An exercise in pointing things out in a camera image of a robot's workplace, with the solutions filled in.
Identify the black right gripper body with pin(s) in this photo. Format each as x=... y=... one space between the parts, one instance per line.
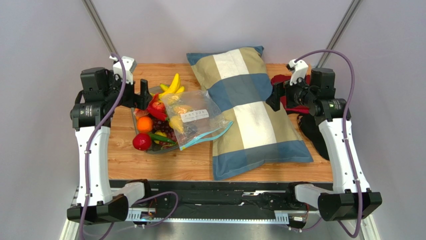
x=274 y=98

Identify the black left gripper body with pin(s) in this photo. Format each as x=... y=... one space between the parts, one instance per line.
x=127 y=97

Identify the yellow orange mango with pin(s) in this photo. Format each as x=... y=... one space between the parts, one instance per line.
x=181 y=109

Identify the yellow pear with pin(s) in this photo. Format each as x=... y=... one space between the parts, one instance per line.
x=176 y=123

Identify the red apple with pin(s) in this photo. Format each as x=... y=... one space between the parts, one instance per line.
x=142 y=142

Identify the clear zip top bag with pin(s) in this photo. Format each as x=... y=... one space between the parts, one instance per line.
x=204 y=123

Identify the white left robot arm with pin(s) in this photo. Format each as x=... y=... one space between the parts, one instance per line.
x=91 y=118

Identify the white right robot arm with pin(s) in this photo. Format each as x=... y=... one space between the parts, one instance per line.
x=351 y=197

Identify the red folded cloth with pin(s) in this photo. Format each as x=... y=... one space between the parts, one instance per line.
x=298 y=110

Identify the orange fruit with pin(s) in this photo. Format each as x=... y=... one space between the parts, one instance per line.
x=144 y=124

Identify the black cap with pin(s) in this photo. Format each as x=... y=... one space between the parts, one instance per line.
x=308 y=127

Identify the yellow banana bunch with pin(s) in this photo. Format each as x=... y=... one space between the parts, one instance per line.
x=174 y=88

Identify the small yellow lemon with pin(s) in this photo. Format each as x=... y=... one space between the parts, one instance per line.
x=160 y=133

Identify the green chili pepper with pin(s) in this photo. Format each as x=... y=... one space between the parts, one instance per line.
x=161 y=138

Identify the checkered blue beige pillow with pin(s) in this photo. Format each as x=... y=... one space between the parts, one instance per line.
x=238 y=82

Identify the grey fruit bowl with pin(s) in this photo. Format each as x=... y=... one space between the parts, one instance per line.
x=155 y=148

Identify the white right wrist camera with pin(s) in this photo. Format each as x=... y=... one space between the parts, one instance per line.
x=298 y=69

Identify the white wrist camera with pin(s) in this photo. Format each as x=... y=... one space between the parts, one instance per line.
x=123 y=68
x=298 y=69

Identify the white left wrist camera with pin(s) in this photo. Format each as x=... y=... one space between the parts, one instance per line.
x=123 y=68

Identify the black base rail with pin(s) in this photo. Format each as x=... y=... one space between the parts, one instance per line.
x=222 y=201

